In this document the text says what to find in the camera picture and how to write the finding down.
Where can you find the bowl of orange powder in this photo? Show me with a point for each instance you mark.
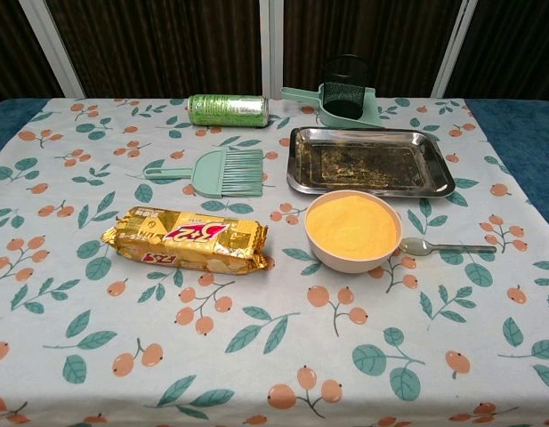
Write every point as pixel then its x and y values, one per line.
pixel 352 231

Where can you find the mint green hand brush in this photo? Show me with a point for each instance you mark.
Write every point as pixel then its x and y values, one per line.
pixel 220 173

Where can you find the gold biscuit packet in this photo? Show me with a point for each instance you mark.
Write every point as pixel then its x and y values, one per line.
pixel 185 240

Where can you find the clear plastic spoon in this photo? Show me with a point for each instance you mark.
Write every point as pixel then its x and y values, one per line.
pixel 456 249

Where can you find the dark brown partition panel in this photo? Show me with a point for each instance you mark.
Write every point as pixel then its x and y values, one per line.
pixel 514 44
pixel 167 44
pixel 389 35
pixel 7 44

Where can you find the floral printed tablecloth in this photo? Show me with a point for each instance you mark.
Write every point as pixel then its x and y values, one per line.
pixel 256 338

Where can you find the green drink can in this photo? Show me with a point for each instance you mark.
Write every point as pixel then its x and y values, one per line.
pixel 227 110

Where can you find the black mesh pen holder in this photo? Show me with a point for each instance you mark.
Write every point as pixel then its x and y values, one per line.
pixel 345 95

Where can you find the mint green dustpan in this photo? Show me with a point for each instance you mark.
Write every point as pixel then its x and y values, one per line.
pixel 301 94

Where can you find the white partition frame post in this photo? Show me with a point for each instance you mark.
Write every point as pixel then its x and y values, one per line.
pixel 272 44
pixel 51 44
pixel 454 44

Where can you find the rectangular stainless steel tray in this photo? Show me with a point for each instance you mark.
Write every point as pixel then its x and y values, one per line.
pixel 367 162

